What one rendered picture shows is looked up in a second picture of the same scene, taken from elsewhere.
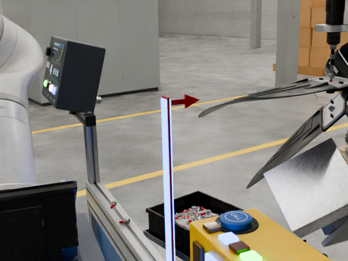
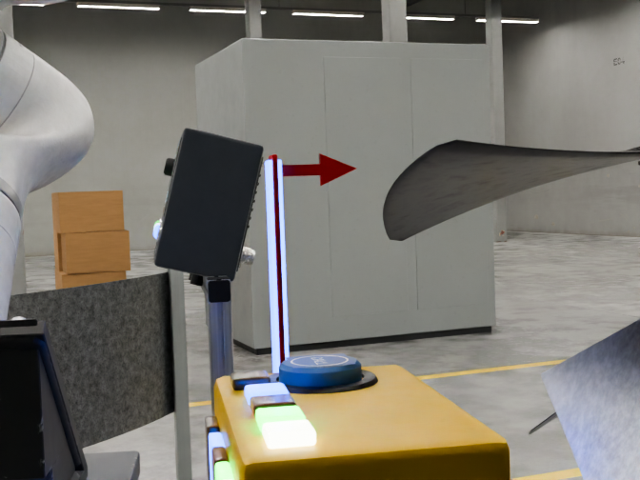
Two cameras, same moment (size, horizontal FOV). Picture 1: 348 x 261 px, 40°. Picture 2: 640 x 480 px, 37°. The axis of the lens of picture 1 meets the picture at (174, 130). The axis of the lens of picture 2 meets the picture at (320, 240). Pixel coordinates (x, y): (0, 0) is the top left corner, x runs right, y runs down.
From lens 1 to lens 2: 0.27 m
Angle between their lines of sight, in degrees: 18
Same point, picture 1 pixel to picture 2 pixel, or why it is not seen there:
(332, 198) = not seen: outside the picture
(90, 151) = (217, 358)
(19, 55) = (32, 110)
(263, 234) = (367, 395)
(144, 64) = (462, 278)
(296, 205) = (613, 447)
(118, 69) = (410, 287)
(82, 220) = (121, 463)
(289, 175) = (600, 375)
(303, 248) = (444, 416)
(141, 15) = not seen: hidden behind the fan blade
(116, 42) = not seen: hidden behind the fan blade
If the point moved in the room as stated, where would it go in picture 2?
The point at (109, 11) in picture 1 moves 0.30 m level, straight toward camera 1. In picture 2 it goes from (394, 173) to (392, 173)
